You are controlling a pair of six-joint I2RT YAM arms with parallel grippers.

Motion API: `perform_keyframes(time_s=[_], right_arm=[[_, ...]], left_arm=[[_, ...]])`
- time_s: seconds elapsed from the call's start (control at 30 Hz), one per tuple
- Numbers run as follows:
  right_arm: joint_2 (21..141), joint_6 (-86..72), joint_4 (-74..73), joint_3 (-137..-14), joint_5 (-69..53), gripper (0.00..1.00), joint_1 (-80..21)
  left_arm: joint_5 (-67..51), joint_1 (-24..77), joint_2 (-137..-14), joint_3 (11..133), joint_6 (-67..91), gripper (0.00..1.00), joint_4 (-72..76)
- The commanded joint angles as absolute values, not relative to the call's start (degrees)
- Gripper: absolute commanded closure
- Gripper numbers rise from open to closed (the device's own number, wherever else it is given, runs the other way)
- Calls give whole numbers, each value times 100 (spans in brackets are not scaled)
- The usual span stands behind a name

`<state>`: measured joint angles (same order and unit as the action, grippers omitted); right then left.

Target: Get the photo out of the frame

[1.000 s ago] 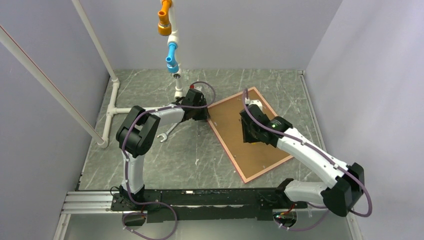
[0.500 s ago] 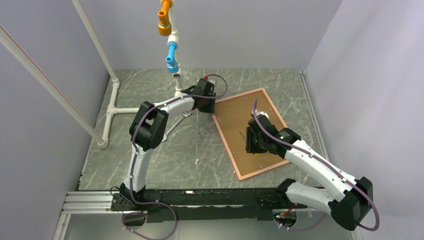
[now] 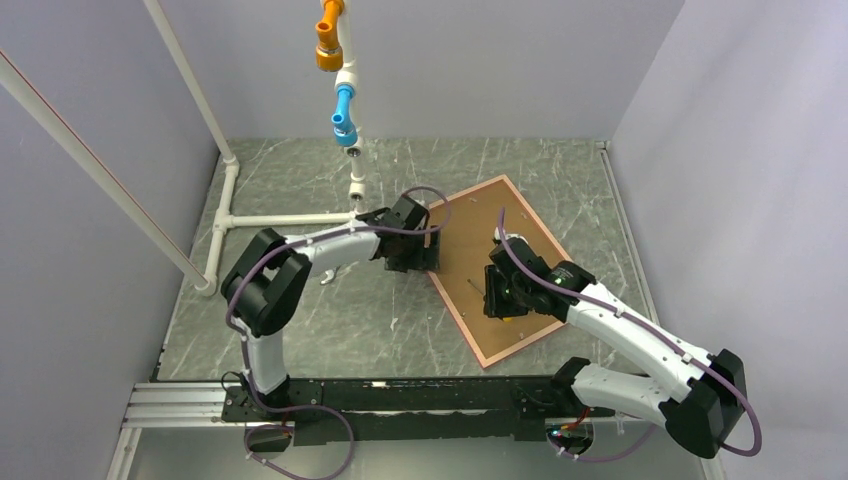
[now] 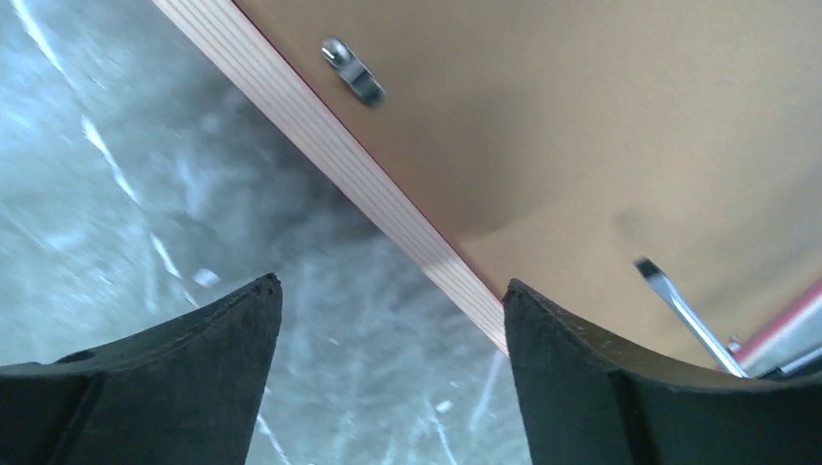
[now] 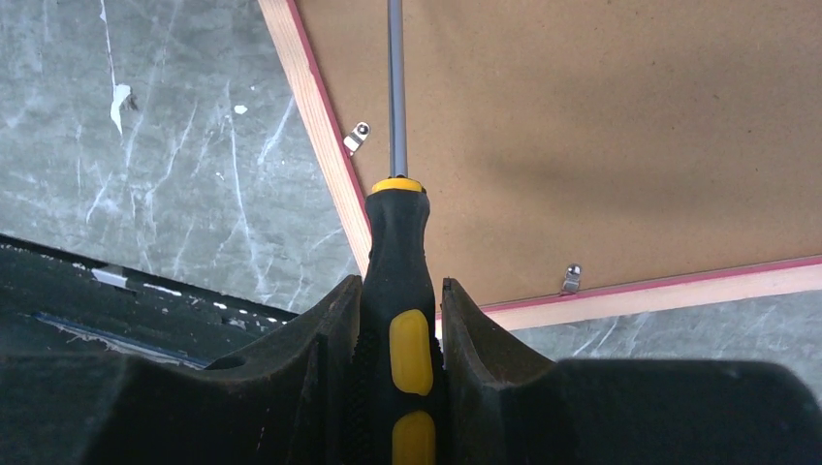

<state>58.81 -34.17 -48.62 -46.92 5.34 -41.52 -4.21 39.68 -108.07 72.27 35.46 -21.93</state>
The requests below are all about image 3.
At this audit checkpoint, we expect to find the yellow black screwdriver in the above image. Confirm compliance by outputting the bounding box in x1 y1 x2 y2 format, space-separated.
466 278 486 298

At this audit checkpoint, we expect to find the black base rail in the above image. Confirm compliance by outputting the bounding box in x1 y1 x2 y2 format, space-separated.
221 376 612 446

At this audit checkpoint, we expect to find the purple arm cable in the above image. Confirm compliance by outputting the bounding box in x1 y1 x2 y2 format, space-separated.
225 186 454 480
496 207 763 465

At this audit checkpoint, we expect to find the pink wooden photo frame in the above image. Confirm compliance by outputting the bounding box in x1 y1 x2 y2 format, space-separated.
429 175 570 369

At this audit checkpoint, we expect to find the orange pipe fitting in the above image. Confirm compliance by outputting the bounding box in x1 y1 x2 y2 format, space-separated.
315 0 345 72

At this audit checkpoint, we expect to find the blue pipe fitting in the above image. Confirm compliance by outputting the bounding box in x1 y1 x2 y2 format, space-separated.
331 84 358 147

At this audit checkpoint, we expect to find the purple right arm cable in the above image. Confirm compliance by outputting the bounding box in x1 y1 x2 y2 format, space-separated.
496 207 763 465

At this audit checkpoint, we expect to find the white diagonal pole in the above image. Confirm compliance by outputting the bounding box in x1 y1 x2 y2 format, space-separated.
1 52 214 294

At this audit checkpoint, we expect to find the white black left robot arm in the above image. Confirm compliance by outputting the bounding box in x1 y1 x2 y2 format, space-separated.
220 195 447 420

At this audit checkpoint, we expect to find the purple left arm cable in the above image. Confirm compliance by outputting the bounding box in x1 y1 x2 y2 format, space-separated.
225 186 454 480

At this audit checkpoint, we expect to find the white PVC pipe stand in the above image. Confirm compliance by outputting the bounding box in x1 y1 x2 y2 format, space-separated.
146 1 367 300

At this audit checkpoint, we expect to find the silver combination wrench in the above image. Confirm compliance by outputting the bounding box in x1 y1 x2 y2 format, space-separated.
319 266 341 286

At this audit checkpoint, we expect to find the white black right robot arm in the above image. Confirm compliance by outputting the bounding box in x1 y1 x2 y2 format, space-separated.
484 229 749 459

